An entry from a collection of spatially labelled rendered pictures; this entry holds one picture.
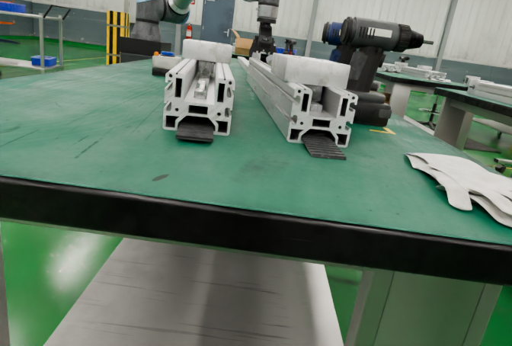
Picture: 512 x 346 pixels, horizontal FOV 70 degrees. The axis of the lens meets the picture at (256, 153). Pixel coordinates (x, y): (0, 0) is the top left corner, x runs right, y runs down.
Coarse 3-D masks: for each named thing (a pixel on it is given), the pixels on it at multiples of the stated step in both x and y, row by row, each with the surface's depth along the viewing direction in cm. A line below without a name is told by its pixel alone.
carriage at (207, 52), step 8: (184, 40) 81; (192, 40) 82; (200, 40) 91; (184, 48) 82; (192, 48) 82; (200, 48) 82; (208, 48) 82; (216, 48) 82; (224, 48) 83; (184, 56) 82; (192, 56) 82; (200, 56) 83; (208, 56) 83; (216, 56) 83; (224, 56) 83; (200, 64) 85; (208, 64) 85; (208, 72) 86
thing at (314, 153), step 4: (312, 152) 51; (316, 152) 52; (320, 152) 52; (324, 152) 52; (328, 152) 52; (332, 152) 53; (336, 152) 53; (340, 152) 53; (312, 156) 51; (316, 156) 51; (320, 156) 51; (324, 156) 51; (328, 156) 52; (332, 156) 52; (336, 156) 52; (340, 156) 52; (344, 156) 52
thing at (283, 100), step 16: (256, 64) 107; (256, 80) 111; (272, 80) 83; (272, 96) 74; (288, 96) 64; (304, 96) 58; (336, 96) 58; (352, 96) 56; (272, 112) 72; (288, 112) 58; (304, 112) 56; (320, 112) 61; (336, 112) 57; (352, 112) 57; (288, 128) 57; (304, 128) 57; (320, 128) 57; (336, 128) 57; (336, 144) 58
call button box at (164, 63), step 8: (152, 56) 112; (160, 56) 112; (168, 56) 114; (176, 56) 119; (152, 64) 113; (160, 64) 113; (168, 64) 113; (176, 64) 113; (152, 72) 113; (160, 72) 114
